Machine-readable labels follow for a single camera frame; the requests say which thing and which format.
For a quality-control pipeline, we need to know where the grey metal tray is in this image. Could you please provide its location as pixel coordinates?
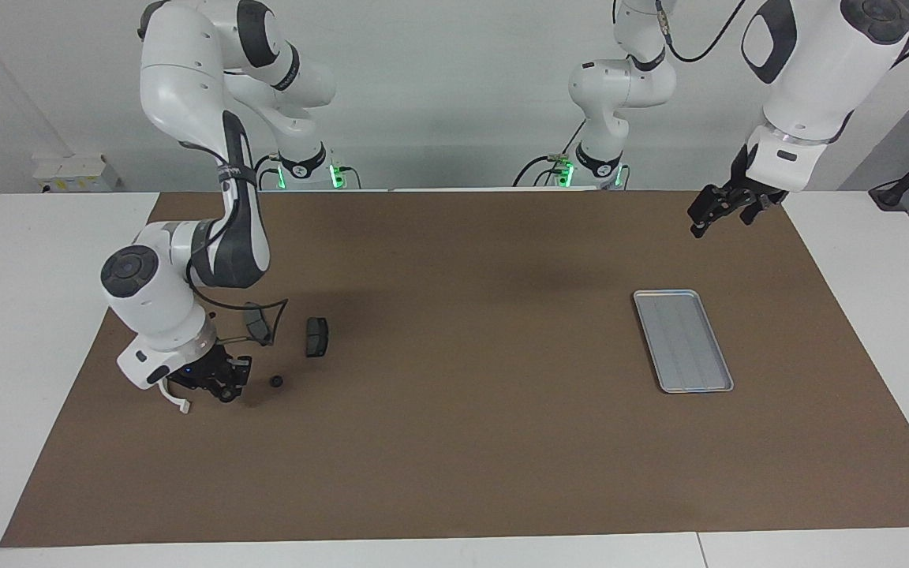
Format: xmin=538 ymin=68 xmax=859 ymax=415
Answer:
xmin=633 ymin=289 xmax=735 ymax=394

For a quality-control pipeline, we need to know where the curved dark grey brake pad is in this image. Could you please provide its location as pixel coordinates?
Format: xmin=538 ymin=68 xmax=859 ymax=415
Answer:
xmin=242 ymin=302 xmax=272 ymax=347

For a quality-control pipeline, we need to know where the rectangular dark grey brake pad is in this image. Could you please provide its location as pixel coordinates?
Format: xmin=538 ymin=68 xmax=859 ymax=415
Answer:
xmin=305 ymin=316 xmax=331 ymax=359

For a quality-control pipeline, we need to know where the brown table mat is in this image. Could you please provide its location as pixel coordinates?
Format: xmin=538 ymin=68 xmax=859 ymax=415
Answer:
xmin=0 ymin=189 xmax=909 ymax=549

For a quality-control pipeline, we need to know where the white power strip box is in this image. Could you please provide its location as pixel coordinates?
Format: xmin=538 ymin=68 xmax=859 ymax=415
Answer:
xmin=32 ymin=154 xmax=121 ymax=194

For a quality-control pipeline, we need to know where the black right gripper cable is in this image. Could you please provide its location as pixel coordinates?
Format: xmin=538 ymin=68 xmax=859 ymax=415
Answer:
xmin=185 ymin=268 xmax=290 ymax=348

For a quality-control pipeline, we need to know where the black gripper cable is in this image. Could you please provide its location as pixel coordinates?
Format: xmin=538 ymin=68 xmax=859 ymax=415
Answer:
xmin=654 ymin=0 xmax=751 ymax=64
xmin=185 ymin=268 xmax=290 ymax=348

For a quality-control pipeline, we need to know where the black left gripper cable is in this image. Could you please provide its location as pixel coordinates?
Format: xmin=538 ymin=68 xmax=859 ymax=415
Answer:
xmin=654 ymin=0 xmax=751 ymax=64

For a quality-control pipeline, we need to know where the black left arm base cable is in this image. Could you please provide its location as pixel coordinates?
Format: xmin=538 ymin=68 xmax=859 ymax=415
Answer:
xmin=512 ymin=118 xmax=588 ymax=189

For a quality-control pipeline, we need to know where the black arm base cable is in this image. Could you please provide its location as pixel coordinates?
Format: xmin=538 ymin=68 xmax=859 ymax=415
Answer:
xmin=512 ymin=118 xmax=588 ymax=189
xmin=252 ymin=154 xmax=280 ymax=192

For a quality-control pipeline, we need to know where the black right arm base cable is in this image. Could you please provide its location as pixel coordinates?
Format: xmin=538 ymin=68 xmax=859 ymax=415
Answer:
xmin=252 ymin=154 xmax=280 ymax=192

